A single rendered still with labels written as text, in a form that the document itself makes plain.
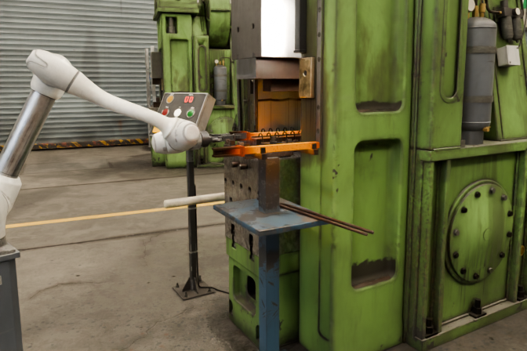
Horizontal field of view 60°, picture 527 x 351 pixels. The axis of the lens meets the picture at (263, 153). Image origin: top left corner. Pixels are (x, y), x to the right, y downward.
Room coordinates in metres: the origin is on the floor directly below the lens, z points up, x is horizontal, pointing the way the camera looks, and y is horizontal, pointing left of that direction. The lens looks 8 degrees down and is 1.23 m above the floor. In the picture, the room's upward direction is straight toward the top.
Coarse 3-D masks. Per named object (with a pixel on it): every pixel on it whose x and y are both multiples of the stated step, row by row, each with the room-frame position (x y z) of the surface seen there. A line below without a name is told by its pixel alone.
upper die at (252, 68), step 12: (240, 60) 2.25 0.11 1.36; (252, 60) 2.15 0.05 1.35; (264, 60) 2.14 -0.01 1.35; (276, 60) 2.17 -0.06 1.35; (288, 60) 2.21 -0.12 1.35; (240, 72) 2.25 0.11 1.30; (252, 72) 2.15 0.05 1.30; (264, 72) 2.14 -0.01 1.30; (276, 72) 2.17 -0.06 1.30; (288, 72) 2.21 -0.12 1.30
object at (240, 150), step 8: (272, 144) 1.59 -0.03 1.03; (280, 144) 1.59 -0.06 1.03; (288, 144) 1.59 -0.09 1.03; (296, 144) 1.61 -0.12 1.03; (304, 144) 1.63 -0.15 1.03; (216, 152) 1.47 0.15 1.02; (224, 152) 1.49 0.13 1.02; (232, 152) 1.50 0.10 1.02; (240, 152) 1.50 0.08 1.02; (248, 152) 1.52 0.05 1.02; (256, 152) 1.53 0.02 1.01
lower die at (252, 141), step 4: (252, 136) 2.16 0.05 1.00; (256, 136) 2.17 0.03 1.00; (260, 136) 2.19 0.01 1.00; (264, 136) 2.20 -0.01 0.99; (268, 136) 2.21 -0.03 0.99; (276, 136) 2.21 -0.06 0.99; (280, 136) 2.21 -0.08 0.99; (284, 136) 2.21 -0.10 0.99; (288, 136) 2.21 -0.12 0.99; (292, 136) 2.22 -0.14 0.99; (296, 136) 2.23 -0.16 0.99; (300, 136) 2.24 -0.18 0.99; (248, 140) 2.19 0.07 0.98; (252, 140) 2.15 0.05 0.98; (256, 140) 2.12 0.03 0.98; (260, 140) 2.13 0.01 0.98; (264, 140) 2.14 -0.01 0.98; (268, 140) 2.15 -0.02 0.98; (276, 140) 2.17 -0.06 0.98; (284, 140) 2.20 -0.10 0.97; (292, 140) 2.22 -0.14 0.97; (252, 144) 2.15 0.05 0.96; (256, 144) 2.12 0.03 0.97
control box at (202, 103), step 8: (168, 96) 2.69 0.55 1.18; (176, 96) 2.66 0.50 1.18; (184, 96) 2.62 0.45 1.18; (200, 96) 2.55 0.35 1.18; (208, 96) 2.54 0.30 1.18; (160, 104) 2.70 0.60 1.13; (168, 104) 2.66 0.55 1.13; (176, 104) 2.62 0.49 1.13; (184, 104) 2.59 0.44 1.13; (192, 104) 2.55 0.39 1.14; (200, 104) 2.52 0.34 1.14; (208, 104) 2.54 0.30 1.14; (160, 112) 2.66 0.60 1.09; (168, 112) 2.62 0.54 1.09; (184, 112) 2.55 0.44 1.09; (200, 112) 2.49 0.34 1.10; (208, 112) 2.54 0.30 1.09; (192, 120) 2.49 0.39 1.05; (200, 120) 2.49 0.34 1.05; (208, 120) 2.54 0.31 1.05; (152, 128) 2.63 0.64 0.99; (200, 128) 2.48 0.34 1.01
